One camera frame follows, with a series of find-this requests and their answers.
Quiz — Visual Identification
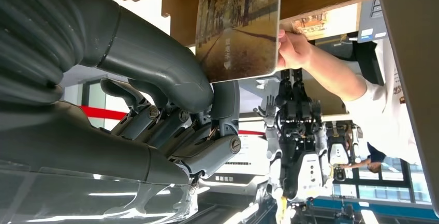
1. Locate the person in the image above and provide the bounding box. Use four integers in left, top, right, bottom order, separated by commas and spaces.
276, 29, 428, 168
339, 142, 389, 174

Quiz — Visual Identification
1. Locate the black humanoid robot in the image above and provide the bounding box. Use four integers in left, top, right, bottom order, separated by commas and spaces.
254, 68, 332, 224

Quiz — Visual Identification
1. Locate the white humanoid robot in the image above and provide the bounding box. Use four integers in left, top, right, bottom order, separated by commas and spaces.
326, 121, 363, 183

